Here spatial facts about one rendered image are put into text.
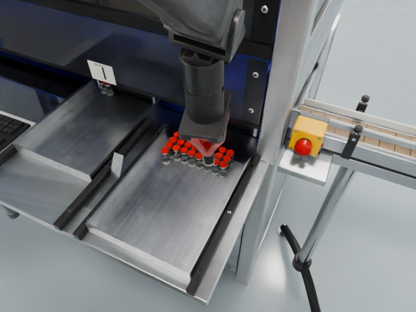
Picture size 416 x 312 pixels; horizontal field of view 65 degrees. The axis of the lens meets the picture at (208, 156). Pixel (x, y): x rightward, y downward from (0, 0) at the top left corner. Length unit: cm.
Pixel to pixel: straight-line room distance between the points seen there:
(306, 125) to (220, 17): 51
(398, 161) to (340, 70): 214
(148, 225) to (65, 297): 103
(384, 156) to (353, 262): 97
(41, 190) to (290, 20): 70
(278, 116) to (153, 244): 41
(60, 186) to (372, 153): 81
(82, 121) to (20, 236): 107
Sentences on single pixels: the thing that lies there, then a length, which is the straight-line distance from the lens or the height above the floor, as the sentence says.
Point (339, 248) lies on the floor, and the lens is 185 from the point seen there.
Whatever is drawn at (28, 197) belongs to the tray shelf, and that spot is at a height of 88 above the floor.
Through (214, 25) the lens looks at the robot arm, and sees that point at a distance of 32.
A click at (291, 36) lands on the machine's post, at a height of 124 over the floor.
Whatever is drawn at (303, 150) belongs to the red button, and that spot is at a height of 100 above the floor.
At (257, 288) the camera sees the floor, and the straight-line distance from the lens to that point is 166.
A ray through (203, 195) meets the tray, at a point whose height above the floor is 88.
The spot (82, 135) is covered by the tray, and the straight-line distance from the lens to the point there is 102.
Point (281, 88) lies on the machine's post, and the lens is 73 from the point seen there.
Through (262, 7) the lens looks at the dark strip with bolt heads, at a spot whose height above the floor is 128.
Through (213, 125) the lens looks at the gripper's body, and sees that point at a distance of 48.
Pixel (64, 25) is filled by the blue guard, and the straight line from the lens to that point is 100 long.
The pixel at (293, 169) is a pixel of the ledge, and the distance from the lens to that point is 89.
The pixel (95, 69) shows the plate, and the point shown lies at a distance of 101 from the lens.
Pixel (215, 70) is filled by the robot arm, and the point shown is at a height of 132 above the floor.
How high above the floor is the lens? 154
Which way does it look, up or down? 48 degrees down
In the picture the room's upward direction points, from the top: straight up
